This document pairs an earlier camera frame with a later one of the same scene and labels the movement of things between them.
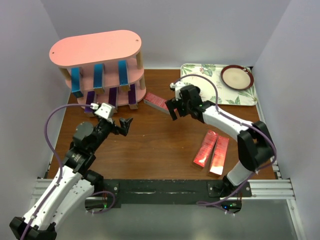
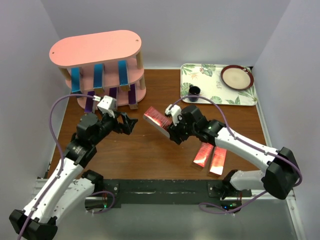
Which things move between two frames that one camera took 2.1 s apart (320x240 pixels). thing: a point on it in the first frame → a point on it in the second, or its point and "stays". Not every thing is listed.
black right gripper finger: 170,104 → 177,138
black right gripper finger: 182,107 → 172,127
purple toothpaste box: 132,97 stays
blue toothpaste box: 98,78 stays
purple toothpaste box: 91,99 stays
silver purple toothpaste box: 113,97 stays
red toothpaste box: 156,103 → 158,119
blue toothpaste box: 123,76 stays
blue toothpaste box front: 75,79 stays
